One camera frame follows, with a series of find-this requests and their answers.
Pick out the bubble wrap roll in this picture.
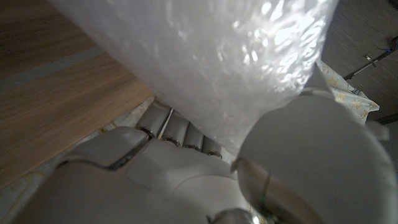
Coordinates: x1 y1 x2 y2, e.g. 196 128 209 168
46 0 340 156

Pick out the black backdrop stand pole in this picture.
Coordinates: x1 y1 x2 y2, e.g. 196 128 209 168
343 36 398 82

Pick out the floral backdrop cloth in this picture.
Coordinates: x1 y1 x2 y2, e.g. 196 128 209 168
0 60 381 215

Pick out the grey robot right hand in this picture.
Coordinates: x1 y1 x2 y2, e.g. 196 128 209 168
12 63 398 224

